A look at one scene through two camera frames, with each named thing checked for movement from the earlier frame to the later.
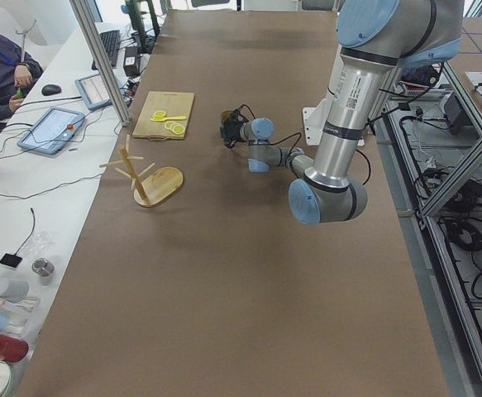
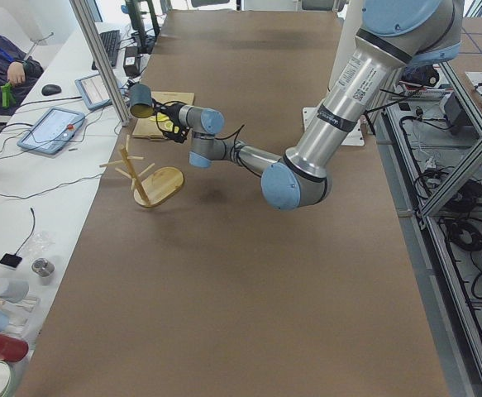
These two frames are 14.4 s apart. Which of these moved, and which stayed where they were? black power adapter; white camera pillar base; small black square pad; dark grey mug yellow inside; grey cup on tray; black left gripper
Moved: black left gripper; dark grey mug yellow inside
Stayed: black power adapter; small black square pad; white camera pillar base; grey cup on tray
